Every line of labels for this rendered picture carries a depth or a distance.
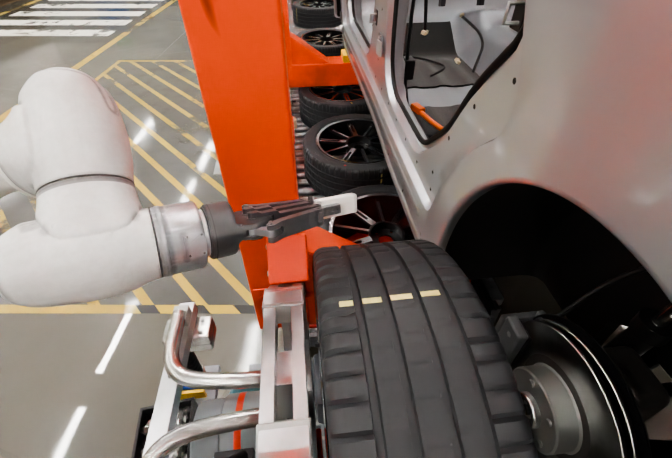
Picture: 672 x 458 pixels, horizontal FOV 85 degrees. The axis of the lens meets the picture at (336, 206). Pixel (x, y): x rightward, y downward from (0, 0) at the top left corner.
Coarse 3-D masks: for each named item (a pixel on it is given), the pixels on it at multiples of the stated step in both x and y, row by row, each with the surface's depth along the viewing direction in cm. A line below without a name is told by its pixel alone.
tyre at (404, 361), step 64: (320, 256) 63; (384, 256) 61; (448, 256) 60; (320, 320) 50; (384, 320) 49; (448, 320) 49; (384, 384) 43; (448, 384) 43; (512, 384) 44; (384, 448) 40; (448, 448) 40; (512, 448) 41
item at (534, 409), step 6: (522, 396) 71; (528, 396) 70; (528, 402) 69; (534, 402) 69; (528, 408) 70; (534, 408) 68; (528, 414) 70; (534, 414) 68; (534, 420) 68; (540, 420) 68; (534, 426) 69
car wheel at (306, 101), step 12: (300, 96) 265; (312, 96) 259; (324, 96) 268; (336, 96) 265; (348, 96) 264; (360, 96) 264; (300, 108) 273; (312, 108) 258; (324, 108) 252; (336, 108) 249; (348, 108) 249; (360, 108) 251; (312, 120) 264
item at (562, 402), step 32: (544, 320) 75; (544, 352) 73; (576, 352) 64; (544, 384) 67; (576, 384) 64; (608, 384) 60; (544, 416) 67; (576, 416) 64; (608, 416) 58; (544, 448) 68; (576, 448) 65; (608, 448) 58
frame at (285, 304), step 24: (288, 288) 61; (264, 312) 56; (288, 312) 58; (264, 336) 53; (288, 336) 90; (264, 360) 51; (264, 384) 48; (264, 408) 46; (264, 432) 44; (288, 432) 44; (264, 456) 42; (288, 456) 43; (312, 456) 43
